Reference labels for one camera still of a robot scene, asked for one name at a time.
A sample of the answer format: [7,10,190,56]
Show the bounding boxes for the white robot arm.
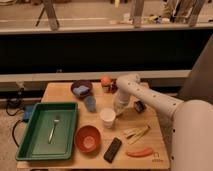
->
[114,74,213,171]

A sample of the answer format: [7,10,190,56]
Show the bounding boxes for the white paper cup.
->
[99,108,116,128]

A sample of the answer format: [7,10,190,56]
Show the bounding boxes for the dark red grapes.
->
[110,80,118,94]

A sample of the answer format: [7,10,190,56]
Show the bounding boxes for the black tape roll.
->
[134,101,146,113]

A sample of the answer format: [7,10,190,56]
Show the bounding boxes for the blue plastic cup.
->
[84,96,96,112]

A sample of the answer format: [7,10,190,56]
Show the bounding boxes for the orange fruit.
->
[101,76,112,87]

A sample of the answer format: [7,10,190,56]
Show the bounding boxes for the beige wooden clips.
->
[123,125,150,144]

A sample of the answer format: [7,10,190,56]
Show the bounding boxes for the black remote control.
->
[103,138,122,163]

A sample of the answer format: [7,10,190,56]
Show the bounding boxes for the purple bowl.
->
[71,80,93,98]

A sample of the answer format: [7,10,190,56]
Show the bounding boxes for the red orange bowl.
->
[74,125,101,154]

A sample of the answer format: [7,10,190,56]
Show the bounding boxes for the blue sponge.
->
[73,85,89,96]

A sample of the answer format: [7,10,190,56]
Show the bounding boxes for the orange carrot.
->
[126,148,154,157]

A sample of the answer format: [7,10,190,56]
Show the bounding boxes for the metal spoon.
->
[48,116,60,144]

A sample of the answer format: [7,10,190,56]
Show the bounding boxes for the blue box on floor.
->
[23,105,33,122]

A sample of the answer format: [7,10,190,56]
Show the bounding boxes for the green plastic tray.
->
[16,102,78,161]

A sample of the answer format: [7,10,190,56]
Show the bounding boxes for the black cable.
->
[5,88,24,118]

